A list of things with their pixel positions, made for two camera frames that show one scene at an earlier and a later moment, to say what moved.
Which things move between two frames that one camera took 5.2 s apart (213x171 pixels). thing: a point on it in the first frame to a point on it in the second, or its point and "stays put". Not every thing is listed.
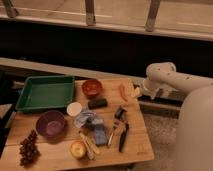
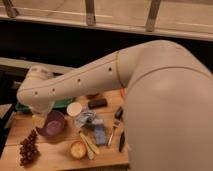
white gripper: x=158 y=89 to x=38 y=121
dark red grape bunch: x=29 y=152 stays put
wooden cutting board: x=107 y=125 stays put
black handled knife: x=123 y=138 stays put
